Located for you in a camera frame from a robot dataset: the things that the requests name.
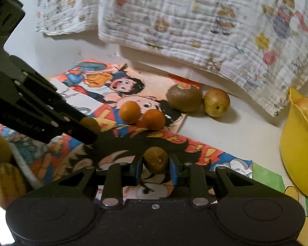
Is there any yellow bear drawing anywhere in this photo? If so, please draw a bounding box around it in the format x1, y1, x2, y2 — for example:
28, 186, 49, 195
252, 160, 308, 246

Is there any brown kiwi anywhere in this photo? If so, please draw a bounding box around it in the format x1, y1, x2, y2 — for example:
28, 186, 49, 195
166, 84, 203, 112

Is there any yellow scalloped plastic bowl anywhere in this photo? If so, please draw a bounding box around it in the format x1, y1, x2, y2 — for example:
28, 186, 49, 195
280, 87, 308, 200

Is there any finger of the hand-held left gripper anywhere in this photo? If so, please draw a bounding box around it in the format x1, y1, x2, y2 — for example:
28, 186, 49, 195
40, 122, 98, 144
20, 69, 83, 126

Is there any elongated yellow-green pear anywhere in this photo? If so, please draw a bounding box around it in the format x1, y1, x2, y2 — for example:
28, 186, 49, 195
203, 88, 231, 117

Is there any striped pepino melon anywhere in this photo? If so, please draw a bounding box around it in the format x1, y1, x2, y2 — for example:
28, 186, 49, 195
0, 163, 27, 208

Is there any yellow fruit in bowl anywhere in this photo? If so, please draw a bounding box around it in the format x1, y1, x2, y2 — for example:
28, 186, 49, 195
295, 97, 308, 123

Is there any narrow printed muslin cloth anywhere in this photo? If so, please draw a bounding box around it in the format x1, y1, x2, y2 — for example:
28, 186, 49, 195
35, 0, 100, 36

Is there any small brown round fruit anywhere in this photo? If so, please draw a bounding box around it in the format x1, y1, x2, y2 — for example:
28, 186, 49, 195
143, 147, 169, 174

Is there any small orange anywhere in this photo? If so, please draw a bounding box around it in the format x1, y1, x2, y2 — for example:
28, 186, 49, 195
119, 101, 141, 124
137, 109, 166, 131

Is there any wide printed muslin cloth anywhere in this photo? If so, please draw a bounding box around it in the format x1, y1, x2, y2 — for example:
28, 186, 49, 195
98, 0, 308, 117

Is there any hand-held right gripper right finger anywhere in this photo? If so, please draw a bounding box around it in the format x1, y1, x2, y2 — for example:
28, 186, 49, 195
169, 154, 260, 208

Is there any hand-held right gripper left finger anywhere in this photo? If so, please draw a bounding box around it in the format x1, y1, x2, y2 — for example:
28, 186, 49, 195
55, 154, 144, 209

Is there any cartoon boys drawing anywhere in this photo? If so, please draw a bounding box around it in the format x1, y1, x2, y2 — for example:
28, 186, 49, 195
50, 59, 202, 135

